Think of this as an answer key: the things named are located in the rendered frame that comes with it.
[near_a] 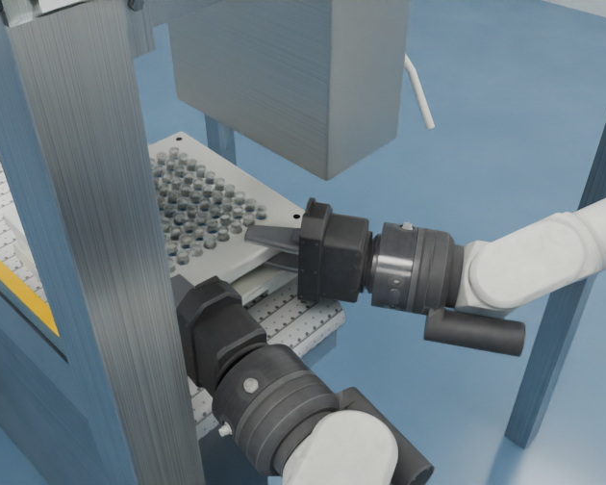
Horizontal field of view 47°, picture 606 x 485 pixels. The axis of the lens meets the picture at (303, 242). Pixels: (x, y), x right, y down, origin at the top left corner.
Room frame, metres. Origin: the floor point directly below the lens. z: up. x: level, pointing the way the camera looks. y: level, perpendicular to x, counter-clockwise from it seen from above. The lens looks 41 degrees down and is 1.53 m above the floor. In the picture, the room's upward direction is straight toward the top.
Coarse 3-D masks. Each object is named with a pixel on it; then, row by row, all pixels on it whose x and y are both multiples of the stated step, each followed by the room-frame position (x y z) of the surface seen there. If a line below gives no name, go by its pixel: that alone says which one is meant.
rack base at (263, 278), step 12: (24, 252) 0.59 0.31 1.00; (24, 264) 0.59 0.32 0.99; (36, 276) 0.57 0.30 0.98; (252, 276) 0.55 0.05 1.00; (264, 276) 0.55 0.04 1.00; (276, 276) 0.56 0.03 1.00; (288, 276) 0.57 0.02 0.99; (240, 288) 0.53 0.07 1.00; (252, 288) 0.53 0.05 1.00; (264, 288) 0.54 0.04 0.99; (276, 288) 0.56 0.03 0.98
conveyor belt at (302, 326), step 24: (0, 168) 0.84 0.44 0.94; (0, 192) 0.78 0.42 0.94; (0, 216) 0.73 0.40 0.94; (0, 240) 0.68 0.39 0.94; (288, 288) 0.60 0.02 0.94; (264, 312) 0.56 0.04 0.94; (288, 312) 0.56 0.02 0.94; (312, 312) 0.56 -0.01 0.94; (336, 312) 0.57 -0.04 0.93; (288, 336) 0.52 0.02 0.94; (312, 336) 0.53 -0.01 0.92; (192, 384) 0.46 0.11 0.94; (192, 408) 0.43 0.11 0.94
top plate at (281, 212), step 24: (168, 144) 0.74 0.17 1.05; (192, 144) 0.74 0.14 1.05; (216, 168) 0.69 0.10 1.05; (264, 192) 0.64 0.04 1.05; (288, 216) 0.60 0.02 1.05; (24, 240) 0.57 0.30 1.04; (168, 240) 0.56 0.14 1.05; (192, 240) 0.56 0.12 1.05; (216, 240) 0.56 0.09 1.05; (240, 240) 0.56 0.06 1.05; (168, 264) 0.52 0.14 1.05; (192, 264) 0.52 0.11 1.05; (216, 264) 0.52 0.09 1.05; (240, 264) 0.52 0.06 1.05
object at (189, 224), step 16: (160, 176) 0.67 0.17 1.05; (176, 176) 0.67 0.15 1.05; (192, 176) 0.66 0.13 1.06; (160, 192) 0.63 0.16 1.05; (176, 192) 0.63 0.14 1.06; (192, 192) 0.63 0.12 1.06; (208, 192) 0.63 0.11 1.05; (160, 208) 0.61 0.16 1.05; (192, 208) 0.61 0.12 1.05; (208, 208) 0.61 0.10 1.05; (224, 208) 0.61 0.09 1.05; (240, 208) 0.60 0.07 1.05; (176, 224) 0.58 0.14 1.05; (192, 224) 0.57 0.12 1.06; (208, 224) 0.58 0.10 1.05; (224, 224) 0.58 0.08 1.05; (176, 240) 0.56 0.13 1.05
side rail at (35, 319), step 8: (0, 280) 0.57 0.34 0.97; (0, 288) 0.58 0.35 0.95; (8, 288) 0.56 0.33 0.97; (8, 296) 0.57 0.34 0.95; (16, 296) 0.55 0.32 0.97; (16, 304) 0.56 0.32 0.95; (24, 304) 0.54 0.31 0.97; (24, 312) 0.55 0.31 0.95; (32, 312) 0.53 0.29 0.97; (32, 320) 0.53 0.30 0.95; (40, 320) 0.51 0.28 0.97; (40, 328) 0.52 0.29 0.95; (48, 328) 0.50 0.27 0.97; (48, 336) 0.51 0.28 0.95; (56, 336) 0.49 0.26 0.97; (56, 344) 0.50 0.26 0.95; (64, 352) 0.49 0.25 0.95
